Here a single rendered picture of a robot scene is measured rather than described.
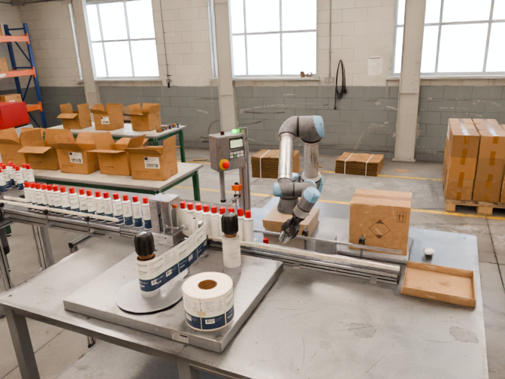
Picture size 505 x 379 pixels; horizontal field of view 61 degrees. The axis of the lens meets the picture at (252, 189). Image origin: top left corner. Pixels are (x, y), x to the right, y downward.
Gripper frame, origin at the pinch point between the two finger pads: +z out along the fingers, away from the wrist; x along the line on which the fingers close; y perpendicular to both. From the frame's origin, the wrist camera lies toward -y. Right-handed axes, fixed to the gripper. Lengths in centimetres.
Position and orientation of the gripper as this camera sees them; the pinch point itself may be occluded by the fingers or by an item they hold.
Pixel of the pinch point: (282, 241)
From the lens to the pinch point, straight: 229.8
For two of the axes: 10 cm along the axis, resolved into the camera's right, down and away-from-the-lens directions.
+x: 8.1, 5.6, -1.9
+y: -4.1, 3.1, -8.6
